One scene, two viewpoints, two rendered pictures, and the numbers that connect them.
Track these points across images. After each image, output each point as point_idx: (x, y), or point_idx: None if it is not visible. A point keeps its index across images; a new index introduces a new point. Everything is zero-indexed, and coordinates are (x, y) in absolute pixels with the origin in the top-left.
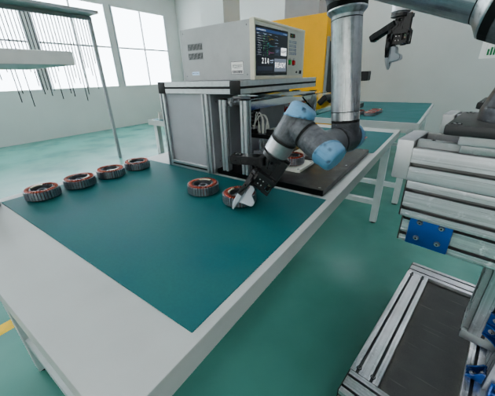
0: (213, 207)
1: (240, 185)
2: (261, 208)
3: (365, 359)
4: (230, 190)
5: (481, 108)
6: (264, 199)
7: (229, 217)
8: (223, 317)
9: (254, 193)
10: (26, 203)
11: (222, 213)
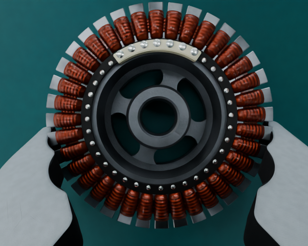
0: (45, 28)
1: (254, 84)
2: (120, 245)
3: None
4: (157, 51)
5: None
6: (216, 226)
7: None
8: None
9: (173, 221)
10: None
11: (12, 99)
